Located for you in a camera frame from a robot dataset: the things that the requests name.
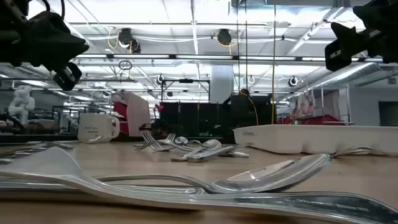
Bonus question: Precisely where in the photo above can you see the dark wall monitor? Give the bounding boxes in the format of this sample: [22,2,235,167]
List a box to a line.
[378,101,398,127]

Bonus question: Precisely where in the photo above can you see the person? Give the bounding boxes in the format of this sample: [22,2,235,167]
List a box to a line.
[222,88,251,105]

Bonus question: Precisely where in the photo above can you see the white mug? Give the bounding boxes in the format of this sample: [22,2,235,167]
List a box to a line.
[76,113,121,144]

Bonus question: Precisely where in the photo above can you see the black rig frame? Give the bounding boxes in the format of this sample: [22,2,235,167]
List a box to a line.
[160,78,211,103]

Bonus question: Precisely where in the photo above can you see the white board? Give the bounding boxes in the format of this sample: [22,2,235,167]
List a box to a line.
[124,91,152,137]

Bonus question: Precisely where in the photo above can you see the metal shelf rack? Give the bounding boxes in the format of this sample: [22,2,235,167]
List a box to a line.
[320,86,354,126]

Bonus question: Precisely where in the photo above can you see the black partition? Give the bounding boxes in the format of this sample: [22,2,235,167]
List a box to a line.
[160,95,275,138]

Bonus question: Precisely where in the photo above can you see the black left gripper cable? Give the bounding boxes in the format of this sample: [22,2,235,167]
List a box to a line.
[42,0,67,20]

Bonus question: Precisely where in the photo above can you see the white cutlery tray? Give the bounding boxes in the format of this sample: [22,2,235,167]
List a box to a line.
[233,124,398,156]

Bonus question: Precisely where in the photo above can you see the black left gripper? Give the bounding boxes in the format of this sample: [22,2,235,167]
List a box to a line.
[0,11,90,91]

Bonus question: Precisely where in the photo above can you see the hanging wire loop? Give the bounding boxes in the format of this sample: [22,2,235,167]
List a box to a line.
[118,59,133,71]

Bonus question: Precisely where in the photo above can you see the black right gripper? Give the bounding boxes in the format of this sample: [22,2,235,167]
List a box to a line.
[325,0,398,72]

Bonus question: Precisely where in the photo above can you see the wall posters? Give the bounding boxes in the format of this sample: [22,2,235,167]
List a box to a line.
[290,89,317,116]

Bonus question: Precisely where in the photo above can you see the long ceiling light bar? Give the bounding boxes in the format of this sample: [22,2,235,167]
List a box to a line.
[71,54,384,62]

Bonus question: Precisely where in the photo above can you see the black aluminium table frame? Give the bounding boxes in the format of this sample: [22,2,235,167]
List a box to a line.
[0,133,236,144]

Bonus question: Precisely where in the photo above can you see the red shelf rack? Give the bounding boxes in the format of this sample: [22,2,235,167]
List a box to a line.
[276,114,343,126]

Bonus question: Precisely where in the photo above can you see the silver air duct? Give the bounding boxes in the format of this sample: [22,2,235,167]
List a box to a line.
[306,62,398,91]

